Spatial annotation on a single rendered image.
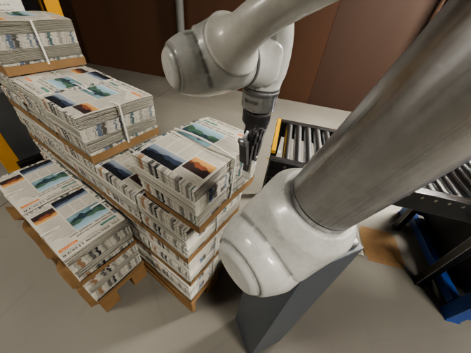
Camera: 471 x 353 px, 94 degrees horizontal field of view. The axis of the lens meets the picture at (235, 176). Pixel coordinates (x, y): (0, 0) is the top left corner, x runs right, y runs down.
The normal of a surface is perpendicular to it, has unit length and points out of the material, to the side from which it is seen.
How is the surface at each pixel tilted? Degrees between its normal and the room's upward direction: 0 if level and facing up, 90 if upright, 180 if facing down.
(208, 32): 50
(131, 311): 0
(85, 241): 1
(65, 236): 1
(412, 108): 87
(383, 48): 90
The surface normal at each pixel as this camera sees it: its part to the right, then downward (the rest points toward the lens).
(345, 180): -0.74, 0.40
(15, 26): 0.81, 0.44
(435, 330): 0.10, -0.75
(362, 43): -0.23, 0.62
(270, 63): 0.60, 0.55
